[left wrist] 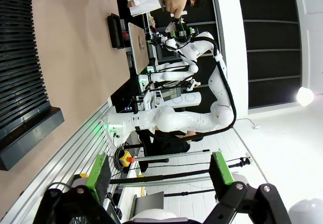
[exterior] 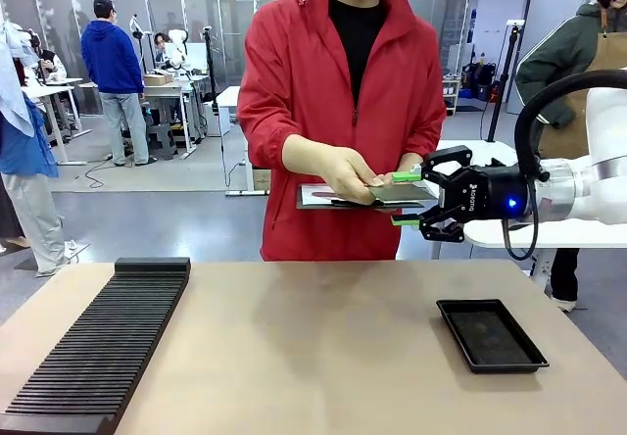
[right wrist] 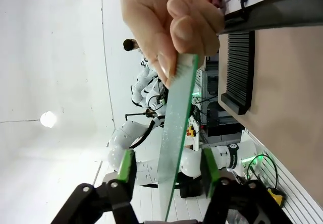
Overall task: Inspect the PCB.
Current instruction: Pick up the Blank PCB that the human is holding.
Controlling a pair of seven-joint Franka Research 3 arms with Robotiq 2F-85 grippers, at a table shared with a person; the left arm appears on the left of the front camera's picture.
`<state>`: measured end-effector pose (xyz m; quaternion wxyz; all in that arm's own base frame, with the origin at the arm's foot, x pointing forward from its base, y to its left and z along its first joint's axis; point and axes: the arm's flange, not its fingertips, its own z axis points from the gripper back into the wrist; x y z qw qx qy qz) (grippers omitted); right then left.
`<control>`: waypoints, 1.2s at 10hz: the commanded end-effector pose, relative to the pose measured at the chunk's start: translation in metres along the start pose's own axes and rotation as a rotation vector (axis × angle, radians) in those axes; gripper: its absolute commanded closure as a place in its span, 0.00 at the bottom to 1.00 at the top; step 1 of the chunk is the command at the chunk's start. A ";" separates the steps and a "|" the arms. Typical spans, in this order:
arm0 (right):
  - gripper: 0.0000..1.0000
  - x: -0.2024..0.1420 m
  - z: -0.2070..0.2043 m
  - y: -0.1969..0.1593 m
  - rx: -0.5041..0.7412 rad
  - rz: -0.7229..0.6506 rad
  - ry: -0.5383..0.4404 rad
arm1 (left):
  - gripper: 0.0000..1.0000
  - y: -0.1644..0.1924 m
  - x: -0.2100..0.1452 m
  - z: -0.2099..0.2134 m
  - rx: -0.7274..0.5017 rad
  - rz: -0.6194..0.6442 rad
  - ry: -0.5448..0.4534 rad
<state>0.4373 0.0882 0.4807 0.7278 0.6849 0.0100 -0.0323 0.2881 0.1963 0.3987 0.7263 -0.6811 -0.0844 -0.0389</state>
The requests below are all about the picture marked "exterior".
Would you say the grey desk with equipment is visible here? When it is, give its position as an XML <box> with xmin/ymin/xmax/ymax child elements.
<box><xmin>140</xmin><ymin>72</ymin><xmax>210</xmax><ymax>161</ymax></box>

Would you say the black bag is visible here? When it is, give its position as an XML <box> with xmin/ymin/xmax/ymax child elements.
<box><xmin>462</xmin><ymin>61</ymin><xmax>504</xmax><ymax>102</ymax></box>

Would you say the black floor cable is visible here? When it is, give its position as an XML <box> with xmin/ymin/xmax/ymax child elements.
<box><xmin>83</xmin><ymin>152</ymin><xmax>129</xmax><ymax>190</ymax></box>

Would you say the person's right forearm, red sleeve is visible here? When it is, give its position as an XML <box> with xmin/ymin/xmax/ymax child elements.
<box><xmin>247</xmin><ymin>125</ymin><xmax>319</xmax><ymax>176</ymax></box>

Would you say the person in red jacket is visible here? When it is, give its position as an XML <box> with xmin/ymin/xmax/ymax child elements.
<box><xmin>236</xmin><ymin>0</ymin><xmax>448</xmax><ymax>263</ymax></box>

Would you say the dark tray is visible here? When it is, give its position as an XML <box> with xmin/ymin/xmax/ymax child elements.
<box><xmin>296</xmin><ymin>182</ymin><xmax>438</xmax><ymax>212</ymax></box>

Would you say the person in green jacket, apron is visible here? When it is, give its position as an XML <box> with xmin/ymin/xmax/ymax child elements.
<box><xmin>513</xmin><ymin>0</ymin><xmax>627</xmax><ymax>314</ymax></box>

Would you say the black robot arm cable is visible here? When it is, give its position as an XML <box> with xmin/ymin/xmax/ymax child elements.
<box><xmin>503</xmin><ymin>69</ymin><xmax>627</xmax><ymax>262</ymax></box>

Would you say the person in light blue shirt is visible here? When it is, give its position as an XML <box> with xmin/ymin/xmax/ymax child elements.
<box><xmin>0</xmin><ymin>19</ymin><xmax>68</xmax><ymax>278</ymax></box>

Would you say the black camera tripod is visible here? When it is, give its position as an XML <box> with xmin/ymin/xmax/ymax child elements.
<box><xmin>201</xmin><ymin>24</ymin><xmax>222</xmax><ymax>113</ymax></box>

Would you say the grey plate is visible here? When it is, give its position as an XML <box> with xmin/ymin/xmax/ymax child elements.
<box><xmin>364</xmin><ymin>183</ymin><xmax>435</xmax><ymax>203</ymax></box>

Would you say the person in blue hoodie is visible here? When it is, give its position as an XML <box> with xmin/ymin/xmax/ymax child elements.
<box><xmin>79</xmin><ymin>0</ymin><xmax>152</xmax><ymax>168</ymax></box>

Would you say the person's left forearm, red sleeve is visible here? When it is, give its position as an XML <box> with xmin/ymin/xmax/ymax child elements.
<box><xmin>391</xmin><ymin>121</ymin><xmax>448</xmax><ymax>174</ymax></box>

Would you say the white shelf unit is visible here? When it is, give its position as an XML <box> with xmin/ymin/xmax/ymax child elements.
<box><xmin>441</xmin><ymin>75</ymin><xmax>464</xmax><ymax>117</ymax></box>

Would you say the black plastic tray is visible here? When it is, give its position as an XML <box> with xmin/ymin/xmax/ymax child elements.
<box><xmin>435</xmin><ymin>298</ymin><xmax>551</xmax><ymax>375</ymax></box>

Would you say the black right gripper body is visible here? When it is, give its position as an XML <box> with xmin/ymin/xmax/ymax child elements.
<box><xmin>440</xmin><ymin>160</ymin><xmax>539</xmax><ymax>223</ymax></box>

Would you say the grey plastic stool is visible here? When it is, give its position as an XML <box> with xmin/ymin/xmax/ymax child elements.
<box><xmin>145</xmin><ymin>121</ymin><xmax>178</xmax><ymax>162</ymax></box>

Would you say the black slotted PCB rack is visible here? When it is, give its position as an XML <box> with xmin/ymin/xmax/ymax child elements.
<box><xmin>0</xmin><ymin>257</ymin><xmax>192</xmax><ymax>435</ymax></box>

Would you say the seated person with dark hair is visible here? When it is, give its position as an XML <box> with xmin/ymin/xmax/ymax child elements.
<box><xmin>153</xmin><ymin>31</ymin><xmax>171</xmax><ymax>64</ymax></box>

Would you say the white desk with metal legs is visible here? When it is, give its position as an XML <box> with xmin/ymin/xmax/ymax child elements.
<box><xmin>20</xmin><ymin>76</ymin><xmax>93</xmax><ymax>167</ymax></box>

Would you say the person's right hand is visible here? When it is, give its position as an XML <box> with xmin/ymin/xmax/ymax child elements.
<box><xmin>282</xmin><ymin>136</ymin><xmax>394</xmax><ymax>207</ymax></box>

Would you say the black stand with white light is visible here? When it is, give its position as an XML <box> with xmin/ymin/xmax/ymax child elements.
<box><xmin>482</xmin><ymin>19</ymin><xmax>528</xmax><ymax>143</ymax></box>

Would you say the small white table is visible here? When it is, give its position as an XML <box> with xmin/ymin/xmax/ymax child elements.
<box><xmin>215</xmin><ymin>85</ymin><xmax>273</xmax><ymax>197</ymax></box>

